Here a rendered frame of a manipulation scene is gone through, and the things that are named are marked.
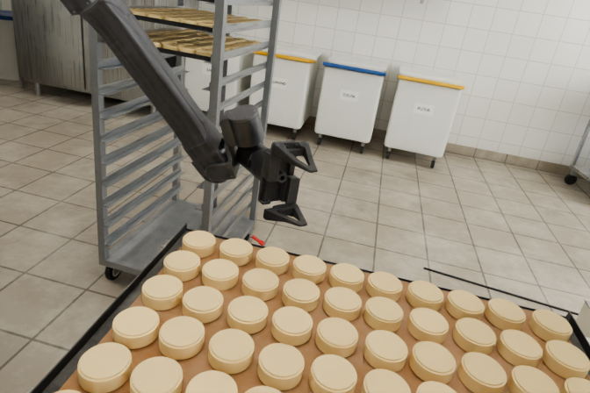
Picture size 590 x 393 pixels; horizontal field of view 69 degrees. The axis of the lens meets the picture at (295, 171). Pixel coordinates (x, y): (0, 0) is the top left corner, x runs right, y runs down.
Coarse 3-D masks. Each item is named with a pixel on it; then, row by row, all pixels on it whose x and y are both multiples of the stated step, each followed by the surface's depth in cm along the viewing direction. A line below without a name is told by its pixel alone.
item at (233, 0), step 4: (228, 0) 141; (232, 0) 144; (236, 0) 148; (240, 0) 151; (244, 0) 154; (248, 0) 159; (252, 0) 162; (256, 0) 167; (260, 0) 171; (264, 0) 176; (268, 0) 180; (272, 0) 186; (228, 4) 142; (232, 4) 145; (236, 4) 148; (240, 4) 151; (244, 4) 155; (248, 4) 160; (252, 4) 163; (256, 4) 168; (260, 4) 172; (264, 4) 177; (268, 4) 181; (272, 4) 187
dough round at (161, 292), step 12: (156, 276) 56; (168, 276) 57; (144, 288) 54; (156, 288) 54; (168, 288) 55; (180, 288) 55; (144, 300) 54; (156, 300) 53; (168, 300) 53; (180, 300) 55
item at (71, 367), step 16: (176, 240) 68; (160, 256) 63; (144, 272) 59; (368, 272) 67; (128, 288) 55; (112, 304) 52; (128, 304) 54; (96, 320) 49; (112, 320) 51; (96, 336) 49; (576, 336) 60; (80, 352) 46; (64, 368) 44; (48, 384) 42
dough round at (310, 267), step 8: (304, 256) 65; (312, 256) 66; (296, 264) 63; (304, 264) 63; (312, 264) 64; (320, 264) 64; (296, 272) 62; (304, 272) 62; (312, 272) 62; (320, 272) 62; (312, 280) 62; (320, 280) 63
